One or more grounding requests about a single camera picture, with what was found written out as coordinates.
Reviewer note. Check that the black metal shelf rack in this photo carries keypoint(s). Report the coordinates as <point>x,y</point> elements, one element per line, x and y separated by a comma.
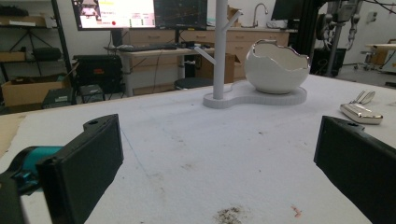
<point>60,37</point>

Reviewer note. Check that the black floor box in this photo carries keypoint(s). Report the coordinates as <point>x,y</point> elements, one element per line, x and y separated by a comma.
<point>322,60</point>

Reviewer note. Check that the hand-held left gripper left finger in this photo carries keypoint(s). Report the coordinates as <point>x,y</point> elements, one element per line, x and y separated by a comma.
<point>84,165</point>

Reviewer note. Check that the dark flat equipment box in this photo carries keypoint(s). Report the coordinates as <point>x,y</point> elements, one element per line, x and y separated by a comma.
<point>58,98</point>

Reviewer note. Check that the light wooden desk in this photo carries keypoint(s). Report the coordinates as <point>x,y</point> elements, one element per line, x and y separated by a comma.
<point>149,53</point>

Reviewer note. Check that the black angled monitor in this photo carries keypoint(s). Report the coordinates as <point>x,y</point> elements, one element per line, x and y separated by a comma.
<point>285,9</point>

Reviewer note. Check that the grey robot on stand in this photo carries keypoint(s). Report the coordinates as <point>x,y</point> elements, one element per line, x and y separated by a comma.
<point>339,18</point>

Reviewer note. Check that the white eggshell-shaped bowl silver rim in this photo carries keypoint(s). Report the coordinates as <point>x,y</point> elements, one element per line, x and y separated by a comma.
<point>271,76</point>

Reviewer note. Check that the metal sink faucet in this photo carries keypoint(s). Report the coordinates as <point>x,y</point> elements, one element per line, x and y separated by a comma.
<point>258,12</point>

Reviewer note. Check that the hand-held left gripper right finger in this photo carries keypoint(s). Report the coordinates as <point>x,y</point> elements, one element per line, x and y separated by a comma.
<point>358,161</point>

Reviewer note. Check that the black keyboard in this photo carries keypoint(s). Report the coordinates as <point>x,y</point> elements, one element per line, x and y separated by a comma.
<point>146,47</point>

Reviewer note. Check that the bright computer monitor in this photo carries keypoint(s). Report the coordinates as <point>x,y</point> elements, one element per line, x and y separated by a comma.
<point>118,14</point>

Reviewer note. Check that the black rolled mat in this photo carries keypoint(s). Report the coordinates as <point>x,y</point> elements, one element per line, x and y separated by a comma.
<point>46,53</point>

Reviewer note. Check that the silver metal bar clip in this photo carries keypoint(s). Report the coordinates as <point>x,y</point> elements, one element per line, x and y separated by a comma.
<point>361,113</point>

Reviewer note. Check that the white jewelry tree stand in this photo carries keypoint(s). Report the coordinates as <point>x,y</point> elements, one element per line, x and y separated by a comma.
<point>219,62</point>

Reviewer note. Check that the dark computer monitor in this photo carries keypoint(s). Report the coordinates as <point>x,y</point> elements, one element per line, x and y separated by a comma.
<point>180,14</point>

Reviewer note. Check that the small dark equipment box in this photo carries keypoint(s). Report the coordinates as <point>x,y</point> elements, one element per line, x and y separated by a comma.
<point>91,92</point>

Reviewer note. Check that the wooden cabinet counter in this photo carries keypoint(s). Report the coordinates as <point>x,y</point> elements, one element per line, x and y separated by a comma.
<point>243,37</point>

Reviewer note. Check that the large open cardboard box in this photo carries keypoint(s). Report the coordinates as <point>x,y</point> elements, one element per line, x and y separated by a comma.
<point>28,93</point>

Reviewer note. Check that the brown cardboard box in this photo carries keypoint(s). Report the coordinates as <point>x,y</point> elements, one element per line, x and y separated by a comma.
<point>230,68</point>

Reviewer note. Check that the black equipment case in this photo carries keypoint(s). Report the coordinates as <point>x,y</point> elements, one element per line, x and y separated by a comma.
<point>98,70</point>

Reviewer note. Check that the silver metal loop clip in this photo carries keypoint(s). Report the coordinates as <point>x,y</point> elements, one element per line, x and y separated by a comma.
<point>365,97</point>

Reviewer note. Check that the round black stool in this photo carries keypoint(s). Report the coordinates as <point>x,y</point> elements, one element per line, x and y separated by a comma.
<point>193,83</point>

